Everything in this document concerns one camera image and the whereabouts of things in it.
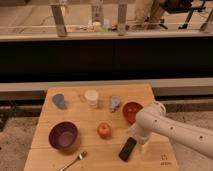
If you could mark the silver fork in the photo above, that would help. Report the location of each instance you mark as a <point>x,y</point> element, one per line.
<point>81,156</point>

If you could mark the white cup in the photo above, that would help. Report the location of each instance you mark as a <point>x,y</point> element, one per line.
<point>91,97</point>

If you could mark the red bowl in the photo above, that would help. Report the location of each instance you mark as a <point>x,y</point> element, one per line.
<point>130,110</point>

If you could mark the blue cup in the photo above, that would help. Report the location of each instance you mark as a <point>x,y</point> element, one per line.
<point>58,100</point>

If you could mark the purple bowl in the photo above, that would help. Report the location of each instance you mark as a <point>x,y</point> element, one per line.
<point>63,135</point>

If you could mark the black office chair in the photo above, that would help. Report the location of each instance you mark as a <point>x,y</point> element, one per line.
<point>179,6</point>

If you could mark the red apple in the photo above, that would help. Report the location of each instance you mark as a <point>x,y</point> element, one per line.
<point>104,130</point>

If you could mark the grey blue crumpled object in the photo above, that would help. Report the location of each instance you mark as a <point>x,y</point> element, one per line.
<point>115,102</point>

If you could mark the person in background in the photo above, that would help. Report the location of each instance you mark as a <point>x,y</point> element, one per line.
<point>148,8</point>

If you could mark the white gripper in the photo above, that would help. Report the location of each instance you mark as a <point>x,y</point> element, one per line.
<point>144,142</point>

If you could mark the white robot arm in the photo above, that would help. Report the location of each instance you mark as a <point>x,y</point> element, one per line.
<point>152,118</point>

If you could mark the black eraser block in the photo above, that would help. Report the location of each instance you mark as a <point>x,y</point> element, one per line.
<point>127,149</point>

